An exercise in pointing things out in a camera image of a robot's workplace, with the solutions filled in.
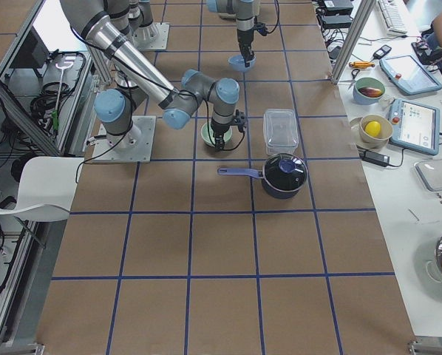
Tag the black scissors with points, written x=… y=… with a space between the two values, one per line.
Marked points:
x=354 y=75

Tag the beige bowl with lemon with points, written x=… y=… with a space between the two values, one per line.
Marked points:
x=374 y=131

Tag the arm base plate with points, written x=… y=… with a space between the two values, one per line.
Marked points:
x=158 y=37
x=136 y=146

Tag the orange handled tool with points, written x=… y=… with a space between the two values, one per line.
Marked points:
x=361 y=64

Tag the aluminium frame post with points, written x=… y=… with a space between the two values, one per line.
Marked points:
x=359 y=20

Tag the white chair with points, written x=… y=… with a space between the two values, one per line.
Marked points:
x=46 y=189

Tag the blue teach pendant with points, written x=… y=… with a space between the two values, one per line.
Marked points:
x=415 y=126
x=409 y=75

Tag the blue bowl with fruit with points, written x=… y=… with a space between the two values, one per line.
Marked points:
x=368 y=91

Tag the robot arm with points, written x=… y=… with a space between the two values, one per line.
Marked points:
x=132 y=24
x=178 y=105

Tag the white keyboard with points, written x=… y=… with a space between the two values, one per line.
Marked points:
x=391 y=18

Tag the dark blue saucepan with lid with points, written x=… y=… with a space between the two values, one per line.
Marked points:
x=282 y=175

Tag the blue teach pendant far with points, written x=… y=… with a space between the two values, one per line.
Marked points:
x=409 y=75

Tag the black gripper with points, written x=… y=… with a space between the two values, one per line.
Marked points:
x=218 y=132
x=244 y=38

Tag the clear plastic food container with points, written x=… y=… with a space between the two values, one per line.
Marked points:
x=280 y=131

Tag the green bowl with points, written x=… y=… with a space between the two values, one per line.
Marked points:
x=207 y=134

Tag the grey kitchen scale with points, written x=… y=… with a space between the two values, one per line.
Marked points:
x=430 y=173

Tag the blue teach pendant near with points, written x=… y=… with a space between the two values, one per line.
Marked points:
x=415 y=126

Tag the black power adapter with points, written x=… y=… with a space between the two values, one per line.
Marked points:
x=374 y=158

